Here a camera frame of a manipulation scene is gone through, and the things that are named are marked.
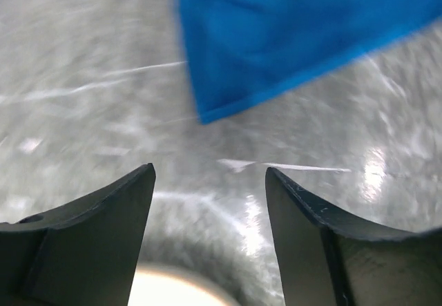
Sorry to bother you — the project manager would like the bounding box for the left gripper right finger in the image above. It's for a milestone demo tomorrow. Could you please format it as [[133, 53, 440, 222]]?
[[265, 168, 441, 306]]

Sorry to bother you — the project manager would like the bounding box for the blue cloth napkin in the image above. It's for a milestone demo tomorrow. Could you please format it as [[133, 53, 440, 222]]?
[[177, 0, 441, 124]]

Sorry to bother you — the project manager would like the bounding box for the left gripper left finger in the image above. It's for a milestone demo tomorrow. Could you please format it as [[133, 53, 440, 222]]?
[[1, 164, 155, 305]]

